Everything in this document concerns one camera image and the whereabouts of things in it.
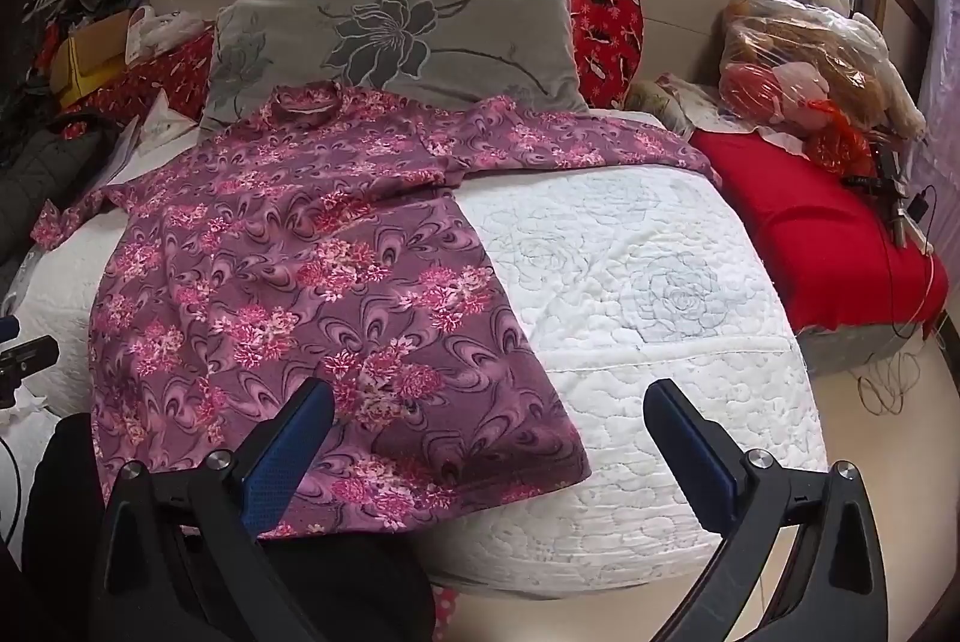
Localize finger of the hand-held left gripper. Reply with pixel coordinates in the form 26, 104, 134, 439
0, 334, 59, 409

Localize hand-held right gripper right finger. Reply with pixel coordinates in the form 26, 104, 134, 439
643, 378, 897, 642

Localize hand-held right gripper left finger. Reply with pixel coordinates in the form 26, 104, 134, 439
90, 378, 353, 642

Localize purple floral shirt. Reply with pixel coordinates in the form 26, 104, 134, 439
31, 83, 721, 542

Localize person's black trousers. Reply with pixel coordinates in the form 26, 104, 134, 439
22, 413, 436, 642

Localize white quilted mattress cover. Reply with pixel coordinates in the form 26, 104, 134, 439
4, 109, 826, 594

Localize dark grey jacket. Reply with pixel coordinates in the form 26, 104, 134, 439
0, 113, 125, 283

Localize red polka dot cloth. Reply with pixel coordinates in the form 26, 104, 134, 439
433, 582, 488, 642

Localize plain red cloth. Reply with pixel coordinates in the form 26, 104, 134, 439
688, 128, 950, 335

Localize white paper sheets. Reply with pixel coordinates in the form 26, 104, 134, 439
90, 91, 200, 193

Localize cardboard box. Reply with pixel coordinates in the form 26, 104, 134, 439
49, 8, 136, 107

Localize black metal tool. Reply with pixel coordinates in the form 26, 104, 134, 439
844, 147, 935, 253

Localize orange plastic bag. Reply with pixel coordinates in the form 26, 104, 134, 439
802, 98, 877, 174

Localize white plastic bag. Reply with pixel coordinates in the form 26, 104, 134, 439
124, 6, 207, 69

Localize small white floral pillow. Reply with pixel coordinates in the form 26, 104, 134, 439
626, 74, 758, 137

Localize clear bag of plush toys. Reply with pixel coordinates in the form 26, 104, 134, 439
718, 0, 929, 178

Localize pale purple sheet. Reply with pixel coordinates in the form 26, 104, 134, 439
919, 0, 960, 178

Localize grey floral pillow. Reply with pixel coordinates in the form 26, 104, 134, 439
199, 0, 590, 137

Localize black cable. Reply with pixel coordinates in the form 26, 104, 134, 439
855, 184, 947, 388

